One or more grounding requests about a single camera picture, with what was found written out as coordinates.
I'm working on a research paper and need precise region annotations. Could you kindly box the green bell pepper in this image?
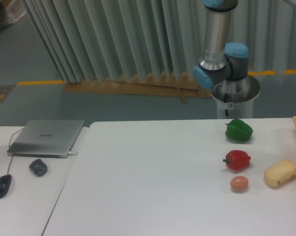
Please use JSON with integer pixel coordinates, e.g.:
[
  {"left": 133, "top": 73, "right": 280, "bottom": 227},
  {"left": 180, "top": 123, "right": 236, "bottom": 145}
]
[{"left": 225, "top": 119, "right": 253, "bottom": 142}]

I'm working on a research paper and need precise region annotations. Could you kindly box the pale bread piece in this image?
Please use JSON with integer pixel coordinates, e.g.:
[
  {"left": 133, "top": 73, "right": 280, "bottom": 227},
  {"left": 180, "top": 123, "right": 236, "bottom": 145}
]
[{"left": 264, "top": 159, "right": 296, "bottom": 188}]

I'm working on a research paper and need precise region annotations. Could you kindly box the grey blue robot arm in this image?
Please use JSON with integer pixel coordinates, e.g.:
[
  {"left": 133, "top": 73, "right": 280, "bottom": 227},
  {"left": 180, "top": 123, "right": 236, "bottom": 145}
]
[{"left": 193, "top": 0, "right": 296, "bottom": 89}]

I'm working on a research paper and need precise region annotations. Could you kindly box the brown egg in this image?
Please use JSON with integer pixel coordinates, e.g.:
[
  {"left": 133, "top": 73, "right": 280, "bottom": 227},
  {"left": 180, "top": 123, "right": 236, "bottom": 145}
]
[{"left": 230, "top": 176, "right": 249, "bottom": 191}]

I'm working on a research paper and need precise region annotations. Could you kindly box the black computer mouse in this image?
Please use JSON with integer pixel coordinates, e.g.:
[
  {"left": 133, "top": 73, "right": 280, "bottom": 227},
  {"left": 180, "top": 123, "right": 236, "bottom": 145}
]
[{"left": 0, "top": 174, "right": 12, "bottom": 199}]

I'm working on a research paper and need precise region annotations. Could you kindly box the grey pleated curtain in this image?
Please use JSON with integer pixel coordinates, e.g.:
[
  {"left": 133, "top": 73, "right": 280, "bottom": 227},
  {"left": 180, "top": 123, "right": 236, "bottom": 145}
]
[{"left": 23, "top": 0, "right": 296, "bottom": 83}]

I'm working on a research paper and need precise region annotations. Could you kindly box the black laptop cable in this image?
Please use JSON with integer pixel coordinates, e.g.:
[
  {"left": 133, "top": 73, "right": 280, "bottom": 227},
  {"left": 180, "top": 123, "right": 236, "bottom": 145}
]
[{"left": 0, "top": 124, "right": 28, "bottom": 148}]

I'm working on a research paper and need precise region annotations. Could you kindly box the red bell pepper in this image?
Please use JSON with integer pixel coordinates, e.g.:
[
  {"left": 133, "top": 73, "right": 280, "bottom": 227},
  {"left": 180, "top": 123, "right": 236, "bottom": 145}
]
[{"left": 223, "top": 150, "right": 251, "bottom": 171}]

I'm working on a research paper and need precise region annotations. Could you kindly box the silver laptop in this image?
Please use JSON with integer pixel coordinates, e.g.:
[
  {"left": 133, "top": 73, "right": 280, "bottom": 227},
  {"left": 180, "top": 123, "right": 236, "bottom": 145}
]
[{"left": 7, "top": 119, "right": 84, "bottom": 158}]

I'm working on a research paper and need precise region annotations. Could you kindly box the black mouse cable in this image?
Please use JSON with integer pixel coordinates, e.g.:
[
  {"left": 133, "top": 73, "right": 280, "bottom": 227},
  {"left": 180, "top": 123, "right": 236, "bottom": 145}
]
[{"left": 5, "top": 155, "right": 14, "bottom": 176}]

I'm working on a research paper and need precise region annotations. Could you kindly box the white laptop cable plug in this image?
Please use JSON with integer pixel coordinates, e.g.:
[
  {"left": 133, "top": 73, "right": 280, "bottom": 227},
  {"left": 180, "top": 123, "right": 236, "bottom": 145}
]
[{"left": 67, "top": 152, "right": 78, "bottom": 156}]

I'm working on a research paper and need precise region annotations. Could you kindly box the small black gadget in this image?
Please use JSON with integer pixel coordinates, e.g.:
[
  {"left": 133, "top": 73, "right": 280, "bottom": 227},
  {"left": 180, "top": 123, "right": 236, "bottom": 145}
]
[{"left": 29, "top": 159, "right": 48, "bottom": 177}]

